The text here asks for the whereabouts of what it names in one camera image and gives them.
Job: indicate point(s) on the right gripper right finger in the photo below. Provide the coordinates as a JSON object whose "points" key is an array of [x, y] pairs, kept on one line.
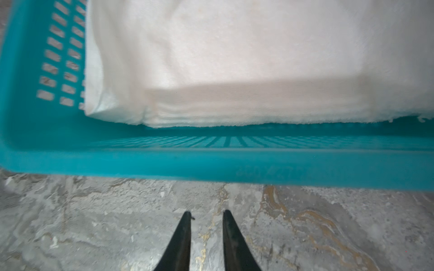
{"points": [[237, 255]]}

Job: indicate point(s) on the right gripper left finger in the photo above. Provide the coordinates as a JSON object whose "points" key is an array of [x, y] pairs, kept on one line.
{"points": [[178, 252]]}

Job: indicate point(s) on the teal plastic basket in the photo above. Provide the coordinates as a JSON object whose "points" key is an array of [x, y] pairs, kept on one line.
{"points": [[44, 129]]}

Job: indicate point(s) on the white towel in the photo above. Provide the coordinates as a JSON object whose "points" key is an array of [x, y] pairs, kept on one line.
{"points": [[236, 63]]}

